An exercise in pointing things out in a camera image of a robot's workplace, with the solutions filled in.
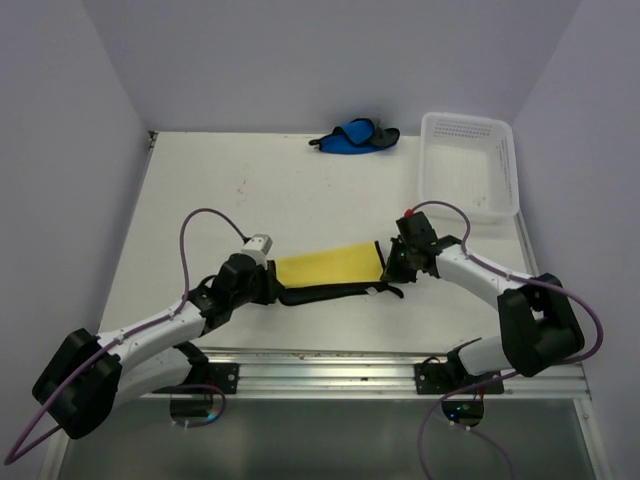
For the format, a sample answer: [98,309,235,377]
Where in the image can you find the white plastic basket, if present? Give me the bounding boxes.
[417,112,520,224]

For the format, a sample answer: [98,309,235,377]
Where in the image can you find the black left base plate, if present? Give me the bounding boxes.
[154,362,240,395]

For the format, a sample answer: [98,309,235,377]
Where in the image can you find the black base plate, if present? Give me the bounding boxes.
[154,362,240,395]
[413,356,500,395]

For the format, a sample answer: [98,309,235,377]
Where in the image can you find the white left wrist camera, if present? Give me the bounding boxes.
[241,234,273,266]

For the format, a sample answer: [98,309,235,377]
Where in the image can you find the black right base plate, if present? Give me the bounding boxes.
[413,356,500,395]

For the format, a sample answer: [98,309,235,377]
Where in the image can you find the blue towel dark trim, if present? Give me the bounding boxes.
[308,118,401,155]

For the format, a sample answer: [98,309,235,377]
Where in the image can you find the aluminium mounting rail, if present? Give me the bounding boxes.
[196,349,590,399]

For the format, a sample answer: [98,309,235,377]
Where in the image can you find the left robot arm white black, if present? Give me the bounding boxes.
[32,250,268,439]

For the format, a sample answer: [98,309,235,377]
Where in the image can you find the yellow towel black trim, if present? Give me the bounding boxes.
[268,241,404,307]

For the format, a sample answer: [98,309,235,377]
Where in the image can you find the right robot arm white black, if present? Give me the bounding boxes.
[382,212,584,393]

